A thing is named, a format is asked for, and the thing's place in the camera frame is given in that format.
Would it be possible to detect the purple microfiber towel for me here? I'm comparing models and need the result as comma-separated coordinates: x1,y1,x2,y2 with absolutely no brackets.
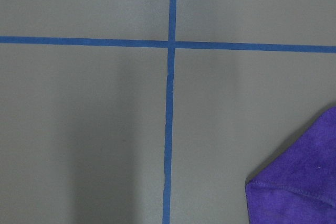
245,107,335,223

